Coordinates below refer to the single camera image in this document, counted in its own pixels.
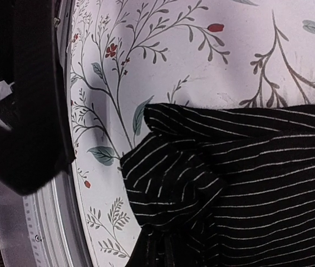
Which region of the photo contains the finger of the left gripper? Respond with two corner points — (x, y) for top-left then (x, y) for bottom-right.
(0, 1), (75, 195)

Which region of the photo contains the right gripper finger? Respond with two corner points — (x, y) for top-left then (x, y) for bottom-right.
(126, 227), (180, 267)

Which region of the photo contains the front aluminium rail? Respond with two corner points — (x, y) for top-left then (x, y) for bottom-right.
(0, 1), (93, 266)

